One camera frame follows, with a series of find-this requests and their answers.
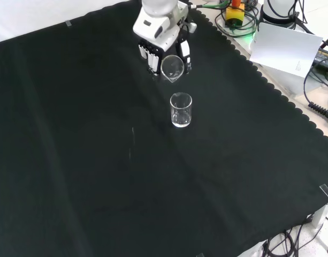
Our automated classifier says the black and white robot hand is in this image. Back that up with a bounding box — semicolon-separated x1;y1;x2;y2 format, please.
133;1;199;81

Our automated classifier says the clear glass beaker with spout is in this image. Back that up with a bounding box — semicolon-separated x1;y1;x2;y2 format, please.
161;54;185;85

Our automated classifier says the yellow stop button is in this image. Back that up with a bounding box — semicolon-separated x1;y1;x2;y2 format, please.
225;0;246;28

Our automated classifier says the pale board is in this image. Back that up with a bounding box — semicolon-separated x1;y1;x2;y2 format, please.
249;22;324;79

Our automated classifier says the pale grey box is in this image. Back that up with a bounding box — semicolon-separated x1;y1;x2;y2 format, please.
256;63;315;96

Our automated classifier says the black bench cloth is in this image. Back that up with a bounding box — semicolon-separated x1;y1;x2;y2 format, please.
0;0;328;257

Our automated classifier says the black power adapter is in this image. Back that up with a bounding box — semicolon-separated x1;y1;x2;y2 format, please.
312;48;328;72

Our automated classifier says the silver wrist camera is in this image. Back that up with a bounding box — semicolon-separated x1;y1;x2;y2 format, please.
186;21;199;34

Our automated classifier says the green cable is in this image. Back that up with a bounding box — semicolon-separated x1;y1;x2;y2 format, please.
190;0;258;39

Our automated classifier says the black coiled cable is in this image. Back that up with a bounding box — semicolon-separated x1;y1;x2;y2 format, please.
303;66;328;127

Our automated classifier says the black floor cables bundle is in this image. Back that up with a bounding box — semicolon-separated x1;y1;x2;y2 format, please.
261;214;328;257

